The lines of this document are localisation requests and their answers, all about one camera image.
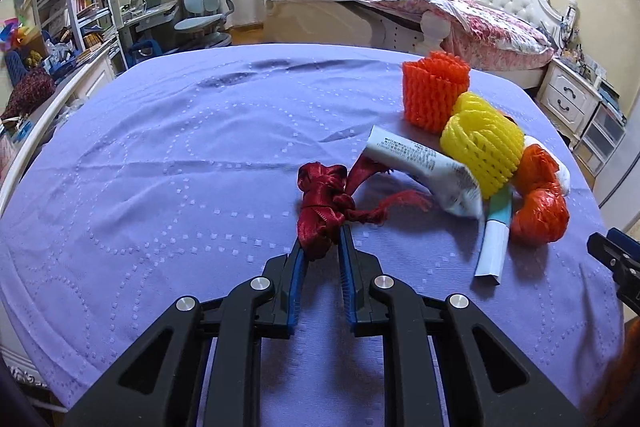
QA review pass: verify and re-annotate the colourful pinwheel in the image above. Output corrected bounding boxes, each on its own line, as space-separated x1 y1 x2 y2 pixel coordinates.
0 19 31 52

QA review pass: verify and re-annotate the light blue paper tube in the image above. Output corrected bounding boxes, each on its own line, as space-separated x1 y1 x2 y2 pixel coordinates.
473 187 513 286

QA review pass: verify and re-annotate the pile of small bedside items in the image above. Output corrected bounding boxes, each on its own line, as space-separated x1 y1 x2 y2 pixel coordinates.
560 0 626 108

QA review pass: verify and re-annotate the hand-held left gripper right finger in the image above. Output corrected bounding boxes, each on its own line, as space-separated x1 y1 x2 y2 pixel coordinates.
339 224 588 427

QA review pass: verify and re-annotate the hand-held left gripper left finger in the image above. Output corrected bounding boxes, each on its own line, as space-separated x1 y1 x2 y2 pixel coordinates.
62 234 308 427

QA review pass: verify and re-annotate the clear plastic drawer unit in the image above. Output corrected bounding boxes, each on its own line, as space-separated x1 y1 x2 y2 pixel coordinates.
572 99 628 175

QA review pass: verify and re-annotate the silver squeeze tube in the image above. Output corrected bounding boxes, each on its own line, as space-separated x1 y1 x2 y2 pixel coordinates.
361 125 485 220

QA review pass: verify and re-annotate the orange plastic bag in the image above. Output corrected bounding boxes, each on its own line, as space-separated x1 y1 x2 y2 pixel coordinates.
509 144 571 246

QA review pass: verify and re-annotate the white curved rail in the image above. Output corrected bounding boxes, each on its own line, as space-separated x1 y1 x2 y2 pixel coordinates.
0 52 116 218

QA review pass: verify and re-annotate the white nightstand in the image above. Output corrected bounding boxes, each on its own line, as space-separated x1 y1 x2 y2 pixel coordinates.
537 57 603 140

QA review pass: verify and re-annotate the blue footrest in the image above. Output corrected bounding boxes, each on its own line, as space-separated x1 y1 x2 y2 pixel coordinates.
127 39 163 68

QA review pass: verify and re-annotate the dark red ribbon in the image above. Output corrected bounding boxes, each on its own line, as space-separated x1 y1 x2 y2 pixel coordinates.
296 153 433 262

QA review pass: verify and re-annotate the light blue desk chair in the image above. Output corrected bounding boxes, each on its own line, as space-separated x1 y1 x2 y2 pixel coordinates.
172 0 236 52

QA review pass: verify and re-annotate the white study desk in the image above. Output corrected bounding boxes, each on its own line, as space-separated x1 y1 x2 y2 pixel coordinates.
117 0 181 68

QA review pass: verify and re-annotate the pink floral quilt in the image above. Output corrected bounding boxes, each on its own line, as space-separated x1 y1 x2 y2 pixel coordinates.
271 0 557 70

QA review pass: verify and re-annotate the orange foam fruit net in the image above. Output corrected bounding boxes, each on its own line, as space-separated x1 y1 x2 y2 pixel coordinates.
401 51 471 135

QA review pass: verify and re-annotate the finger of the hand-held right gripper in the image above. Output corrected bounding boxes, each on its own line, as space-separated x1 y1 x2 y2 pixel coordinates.
606 228 640 260
586 232 626 270

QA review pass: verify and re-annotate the maroon fuzzy cloth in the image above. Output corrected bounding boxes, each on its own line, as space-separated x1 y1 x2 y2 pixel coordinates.
0 69 56 120

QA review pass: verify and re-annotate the yellow foam fruit net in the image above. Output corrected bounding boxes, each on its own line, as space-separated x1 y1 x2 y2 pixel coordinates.
440 92 525 200

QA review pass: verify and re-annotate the purple tablecloth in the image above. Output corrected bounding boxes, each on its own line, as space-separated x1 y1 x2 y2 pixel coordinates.
0 43 626 427

